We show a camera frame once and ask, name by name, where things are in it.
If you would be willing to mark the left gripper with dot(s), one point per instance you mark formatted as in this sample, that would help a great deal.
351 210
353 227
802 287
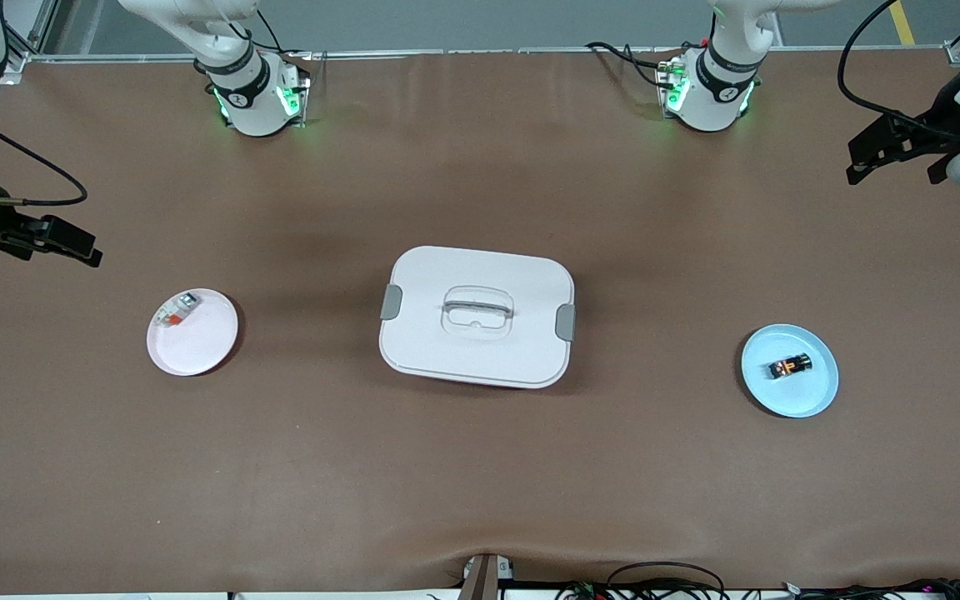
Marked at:
943 127

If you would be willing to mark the orange black push-button switch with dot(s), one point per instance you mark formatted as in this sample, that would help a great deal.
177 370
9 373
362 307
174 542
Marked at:
790 365

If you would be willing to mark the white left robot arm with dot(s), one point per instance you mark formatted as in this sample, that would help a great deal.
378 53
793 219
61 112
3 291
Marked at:
717 75

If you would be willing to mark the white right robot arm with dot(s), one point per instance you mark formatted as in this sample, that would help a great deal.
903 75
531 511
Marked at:
230 75

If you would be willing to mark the white lidded box grey clips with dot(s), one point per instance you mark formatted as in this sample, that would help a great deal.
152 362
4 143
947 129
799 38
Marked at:
480 333

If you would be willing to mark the pink round plate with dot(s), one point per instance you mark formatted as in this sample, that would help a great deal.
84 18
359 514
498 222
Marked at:
197 346

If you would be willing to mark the light blue round plate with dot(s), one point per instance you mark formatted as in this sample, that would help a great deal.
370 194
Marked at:
805 392

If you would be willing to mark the small white red switch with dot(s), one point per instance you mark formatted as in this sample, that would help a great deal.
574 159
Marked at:
177 310

